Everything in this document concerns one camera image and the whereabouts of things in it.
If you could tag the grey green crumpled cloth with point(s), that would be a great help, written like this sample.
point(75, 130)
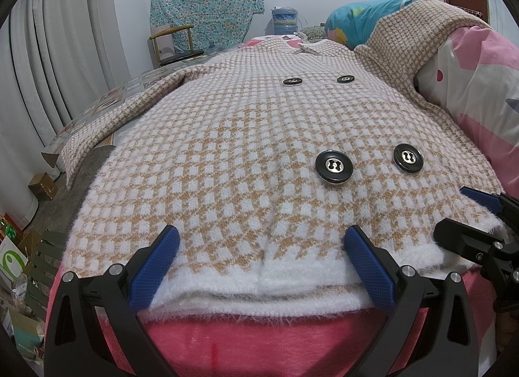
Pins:
point(312, 34)

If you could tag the white pleated curtain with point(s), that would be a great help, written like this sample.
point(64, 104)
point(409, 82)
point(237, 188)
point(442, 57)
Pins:
point(57, 58)

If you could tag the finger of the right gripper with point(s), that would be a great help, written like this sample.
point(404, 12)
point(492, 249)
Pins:
point(495, 203)
point(498, 261)

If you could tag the pink white patterned duvet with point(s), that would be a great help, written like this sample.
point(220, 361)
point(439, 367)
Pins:
point(474, 77)

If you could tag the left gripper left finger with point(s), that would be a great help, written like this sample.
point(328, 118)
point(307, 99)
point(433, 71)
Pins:
point(75, 342)

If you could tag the pink fleece bed blanket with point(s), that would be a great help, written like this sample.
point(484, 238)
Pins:
point(263, 344)

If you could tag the teal floral hanging cloth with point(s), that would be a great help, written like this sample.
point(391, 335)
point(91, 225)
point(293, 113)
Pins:
point(217, 24)

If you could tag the beige white houndstooth knit coat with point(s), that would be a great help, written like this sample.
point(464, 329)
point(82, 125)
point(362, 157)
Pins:
point(259, 166)

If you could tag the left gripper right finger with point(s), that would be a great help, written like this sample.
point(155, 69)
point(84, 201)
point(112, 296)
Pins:
point(429, 330)

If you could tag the small cardboard box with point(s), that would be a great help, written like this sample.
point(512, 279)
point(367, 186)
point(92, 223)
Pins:
point(43, 187)

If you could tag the blue striped pillow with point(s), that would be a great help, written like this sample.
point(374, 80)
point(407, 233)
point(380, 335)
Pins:
point(353, 24)

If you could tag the black coat button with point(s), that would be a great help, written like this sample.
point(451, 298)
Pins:
point(334, 167)
point(292, 81)
point(346, 79)
point(407, 158)

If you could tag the blue water jug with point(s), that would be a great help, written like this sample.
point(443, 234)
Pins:
point(284, 20)

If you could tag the white green printed box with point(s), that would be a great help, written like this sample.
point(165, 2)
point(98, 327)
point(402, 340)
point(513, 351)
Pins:
point(12, 261)

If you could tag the wooden armchair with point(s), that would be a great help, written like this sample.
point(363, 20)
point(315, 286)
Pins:
point(163, 44)

